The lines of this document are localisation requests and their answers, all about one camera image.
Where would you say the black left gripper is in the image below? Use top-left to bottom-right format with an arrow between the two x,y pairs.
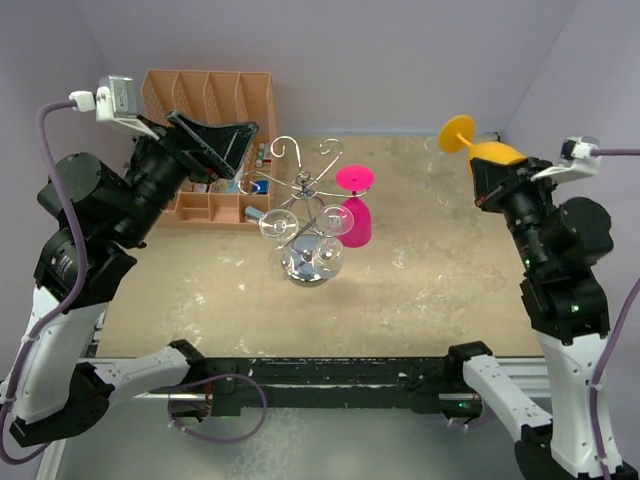
112,111 -> 255,246

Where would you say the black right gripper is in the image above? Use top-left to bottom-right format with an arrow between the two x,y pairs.
470,153 -> 560,270

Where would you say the orange plastic wine glass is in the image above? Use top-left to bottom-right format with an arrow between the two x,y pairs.
437,115 -> 526,169

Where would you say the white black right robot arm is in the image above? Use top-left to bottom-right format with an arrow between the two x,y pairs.
444,158 -> 639,479

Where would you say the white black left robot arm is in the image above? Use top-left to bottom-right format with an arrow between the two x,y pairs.
3,111 -> 259,447

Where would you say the pink plastic wine glass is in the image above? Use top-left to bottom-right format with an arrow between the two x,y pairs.
336,165 -> 375,249

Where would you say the white glue stick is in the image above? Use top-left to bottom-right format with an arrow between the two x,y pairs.
255,143 -> 265,168

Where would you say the orange perforated desk organizer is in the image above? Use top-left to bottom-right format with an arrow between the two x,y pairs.
141,69 -> 279,232

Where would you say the blue stapler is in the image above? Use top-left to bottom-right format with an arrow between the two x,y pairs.
244,206 -> 264,223

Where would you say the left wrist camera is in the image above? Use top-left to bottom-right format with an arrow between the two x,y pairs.
68,75 -> 159,140

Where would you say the chrome wire wine glass rack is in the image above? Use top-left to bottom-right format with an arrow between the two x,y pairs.
237,135 -> 351,287

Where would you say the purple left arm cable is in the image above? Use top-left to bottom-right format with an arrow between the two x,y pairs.
0,97 -> 91,466

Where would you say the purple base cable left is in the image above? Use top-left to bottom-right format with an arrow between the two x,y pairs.
167,369 -> 270,444

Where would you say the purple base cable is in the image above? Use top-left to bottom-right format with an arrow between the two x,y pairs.
447,394 -> 501,432
167,369 -> 270,444

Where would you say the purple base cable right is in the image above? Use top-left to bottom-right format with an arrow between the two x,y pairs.
447,394 -> 501,432

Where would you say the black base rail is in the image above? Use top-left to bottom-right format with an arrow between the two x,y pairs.
147,355 -> 486,416

